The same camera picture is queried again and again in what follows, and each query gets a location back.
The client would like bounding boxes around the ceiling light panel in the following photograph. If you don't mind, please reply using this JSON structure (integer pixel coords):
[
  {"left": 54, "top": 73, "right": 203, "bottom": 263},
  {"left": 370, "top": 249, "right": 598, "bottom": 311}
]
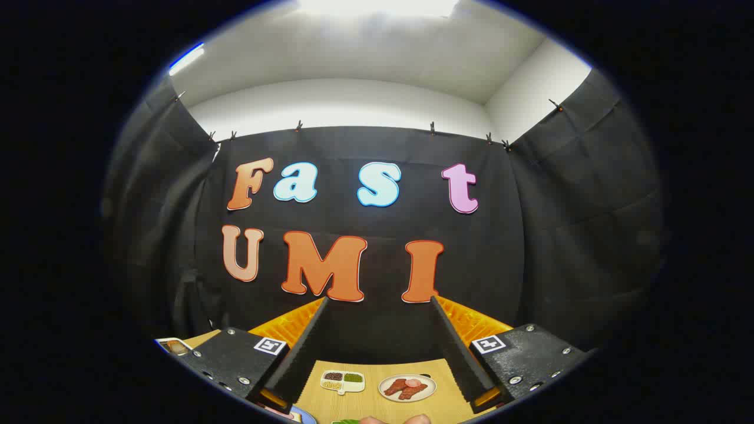
[{"left": 295, "top": 0, "right": 460, "bottom": 18}]

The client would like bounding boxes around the white divided dish with beans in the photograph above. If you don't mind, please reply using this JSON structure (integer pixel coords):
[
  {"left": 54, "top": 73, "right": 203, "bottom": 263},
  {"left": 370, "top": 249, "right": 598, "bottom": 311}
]
[{"left": 320, "top": 370, "right": 366, "bottom": 395}]

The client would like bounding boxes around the blue plate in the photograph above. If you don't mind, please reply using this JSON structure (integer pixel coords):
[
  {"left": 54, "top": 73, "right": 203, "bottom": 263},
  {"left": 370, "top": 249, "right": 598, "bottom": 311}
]
[{"left": 256, "top": 402, "right": 317, "bottom": 424}]

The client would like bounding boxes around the small ceiling light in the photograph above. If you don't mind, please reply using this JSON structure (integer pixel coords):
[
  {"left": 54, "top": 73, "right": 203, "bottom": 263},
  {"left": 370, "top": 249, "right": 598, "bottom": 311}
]
[{"left": 168, "top": 42, "right": 206, "bottom": 76}]

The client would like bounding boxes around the white oval plate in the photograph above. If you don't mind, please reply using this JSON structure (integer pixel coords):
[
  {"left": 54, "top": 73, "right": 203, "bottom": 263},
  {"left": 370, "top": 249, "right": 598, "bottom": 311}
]
[{"left": 378, "top": 374, "right": 438, "bottom": 403}]

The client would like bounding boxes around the white toaster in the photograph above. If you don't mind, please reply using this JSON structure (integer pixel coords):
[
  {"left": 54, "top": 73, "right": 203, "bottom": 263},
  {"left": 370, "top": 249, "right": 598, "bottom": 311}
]
[{"left": 155, "top": 337, "right": 193, "bottom": 356}]

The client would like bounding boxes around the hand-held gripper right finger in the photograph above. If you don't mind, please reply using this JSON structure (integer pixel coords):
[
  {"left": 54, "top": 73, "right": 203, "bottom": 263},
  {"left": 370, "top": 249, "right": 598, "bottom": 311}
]
[{"left": 429, "top": 296, "right": 591, "bottom": 414}]

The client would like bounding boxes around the black backdrop cloth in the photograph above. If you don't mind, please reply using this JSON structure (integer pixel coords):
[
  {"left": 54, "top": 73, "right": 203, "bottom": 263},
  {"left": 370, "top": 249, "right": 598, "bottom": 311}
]
[{"left": 100, "top": 68, "right": 666, "bottom": 361}]

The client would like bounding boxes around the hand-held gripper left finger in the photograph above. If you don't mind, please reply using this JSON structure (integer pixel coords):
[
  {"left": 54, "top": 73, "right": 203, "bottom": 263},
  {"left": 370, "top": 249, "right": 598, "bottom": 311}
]
[{"left": 177, "top": 296, "right": 330, "bottom": 415}]

